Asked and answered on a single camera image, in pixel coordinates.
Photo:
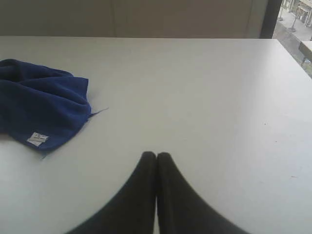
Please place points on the dark window frame post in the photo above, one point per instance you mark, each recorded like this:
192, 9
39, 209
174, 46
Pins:
270, 18

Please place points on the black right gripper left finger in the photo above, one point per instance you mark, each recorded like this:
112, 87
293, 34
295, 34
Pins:
132, 209

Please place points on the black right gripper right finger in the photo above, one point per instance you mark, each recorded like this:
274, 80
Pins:
180, 209

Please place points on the blue microfiber towel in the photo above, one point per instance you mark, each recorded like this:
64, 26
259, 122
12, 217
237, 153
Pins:
36, 98

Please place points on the white towel label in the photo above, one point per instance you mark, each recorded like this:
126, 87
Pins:
37, 139

